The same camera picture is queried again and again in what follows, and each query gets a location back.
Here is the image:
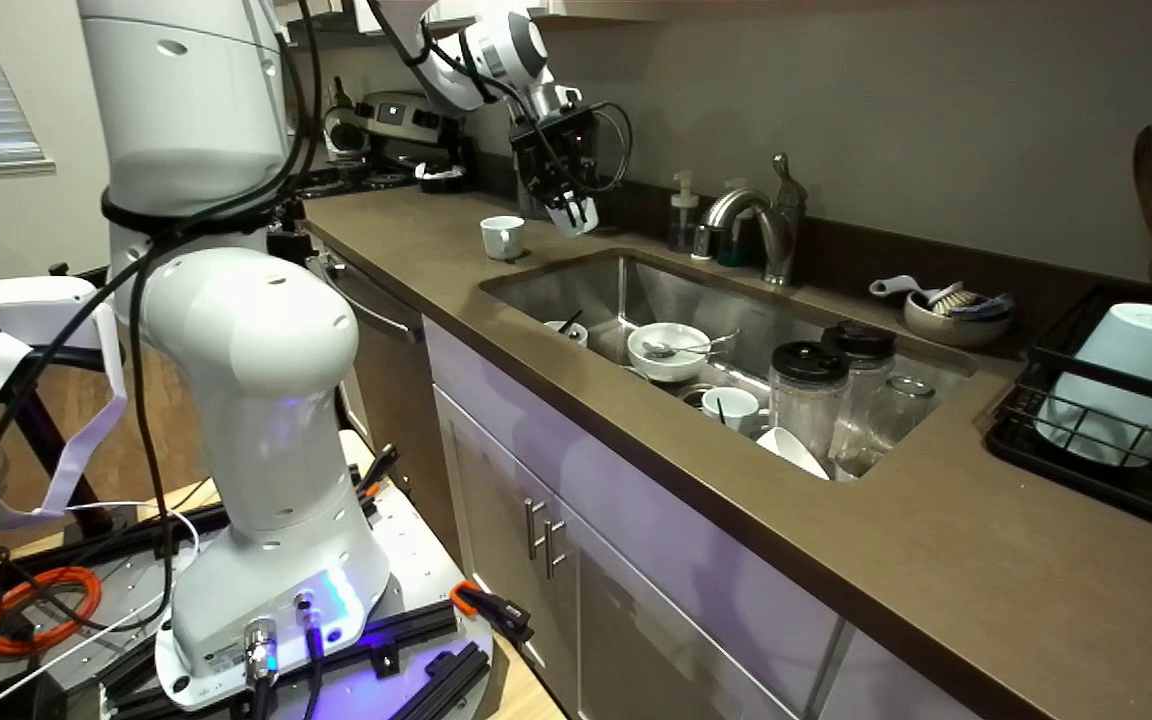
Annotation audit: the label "light blue cup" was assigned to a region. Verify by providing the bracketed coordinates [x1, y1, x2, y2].
[1030, 302, 1152, 471]

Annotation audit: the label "dark kettle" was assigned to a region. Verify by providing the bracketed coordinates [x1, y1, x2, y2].
[314, 76, 375, 171]

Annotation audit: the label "orange cable loop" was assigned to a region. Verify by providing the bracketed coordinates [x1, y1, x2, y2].
[0, 564, 108, 661]

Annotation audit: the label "small white plate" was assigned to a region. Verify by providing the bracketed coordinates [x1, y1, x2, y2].
[539, 313, 597, 351]

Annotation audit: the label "orange and black tool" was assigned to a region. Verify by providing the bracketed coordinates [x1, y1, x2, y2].
[446, 575, 539, 661]
[350, 441, 406, 513]

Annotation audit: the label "wooden board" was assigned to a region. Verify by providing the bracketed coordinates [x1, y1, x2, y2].
[487, 635, 566, 720]

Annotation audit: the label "metal spoon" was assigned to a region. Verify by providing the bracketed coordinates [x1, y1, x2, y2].
[634, 331, 735, 366]

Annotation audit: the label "large white plate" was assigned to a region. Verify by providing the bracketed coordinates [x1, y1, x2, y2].
[750, 420, 834, 489]

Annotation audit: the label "brushed metal faucet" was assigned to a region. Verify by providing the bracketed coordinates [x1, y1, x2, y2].
[690, 149, 812, 291]

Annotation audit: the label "lower cabinets with metal handles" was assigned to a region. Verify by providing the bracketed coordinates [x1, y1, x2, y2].
[419, 317, 994, 720]

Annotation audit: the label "silver coffee machine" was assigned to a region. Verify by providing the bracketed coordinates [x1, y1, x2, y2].
[354, 88, 481, 200]

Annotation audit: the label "white plastic panel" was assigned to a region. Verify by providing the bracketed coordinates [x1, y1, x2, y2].
[0, 273, 105, 355]

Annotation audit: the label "black stand leg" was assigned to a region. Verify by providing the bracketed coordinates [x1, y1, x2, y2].
[0, 215, 116, 541]

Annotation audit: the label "stainless steel sink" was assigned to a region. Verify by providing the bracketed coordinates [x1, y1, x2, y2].
[476, 249, 994, 489]

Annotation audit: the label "grey bowl with utensils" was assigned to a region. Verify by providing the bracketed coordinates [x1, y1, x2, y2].
[901, 276, 1019, 351]

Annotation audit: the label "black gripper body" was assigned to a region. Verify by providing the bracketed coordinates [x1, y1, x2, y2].
[507, 105, 615, 207]

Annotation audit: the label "small white cup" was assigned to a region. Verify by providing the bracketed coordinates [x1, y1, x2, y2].
[543, 189, 605, 246]

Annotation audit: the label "dark built-in dishwasher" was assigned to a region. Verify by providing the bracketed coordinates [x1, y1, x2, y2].
[326, 251, 465, 553]

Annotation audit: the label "clear soap dispenser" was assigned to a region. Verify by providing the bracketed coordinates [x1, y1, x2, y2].
[665, 171, 706, 260]

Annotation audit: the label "white plastic scoop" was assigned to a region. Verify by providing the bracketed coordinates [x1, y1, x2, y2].
[864, 269, 930, 310]

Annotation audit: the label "white bowl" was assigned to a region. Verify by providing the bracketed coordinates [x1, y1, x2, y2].
[625, 321, 717, 392]

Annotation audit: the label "clear glass in sink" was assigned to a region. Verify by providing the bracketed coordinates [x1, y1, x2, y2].
[820, 321, 904, 480]

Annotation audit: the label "white cup with coffee residue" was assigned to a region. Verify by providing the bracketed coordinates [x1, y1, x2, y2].
[694, 386, 768, 441]

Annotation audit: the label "white mug with handle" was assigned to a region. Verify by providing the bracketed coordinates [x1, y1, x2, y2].
[476, 213, 530, 269]

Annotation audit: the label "black wire dish rack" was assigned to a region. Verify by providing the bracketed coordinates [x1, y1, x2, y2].
[979, 280, 1152, 553]

